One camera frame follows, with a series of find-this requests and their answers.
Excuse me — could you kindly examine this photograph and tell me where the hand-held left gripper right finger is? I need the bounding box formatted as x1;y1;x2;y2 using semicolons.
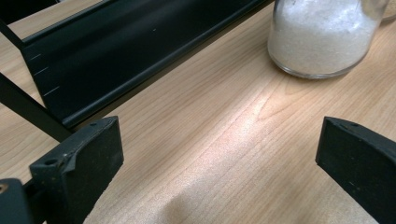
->
315;116;396;224

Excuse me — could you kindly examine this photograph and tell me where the white jar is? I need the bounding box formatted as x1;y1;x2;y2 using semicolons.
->
266;0;390;79

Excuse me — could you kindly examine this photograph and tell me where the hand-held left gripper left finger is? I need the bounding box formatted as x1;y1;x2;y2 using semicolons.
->
29;116;124;224

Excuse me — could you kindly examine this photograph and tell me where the black metal shelf rack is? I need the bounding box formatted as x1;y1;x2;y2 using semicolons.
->
0;0;276;143

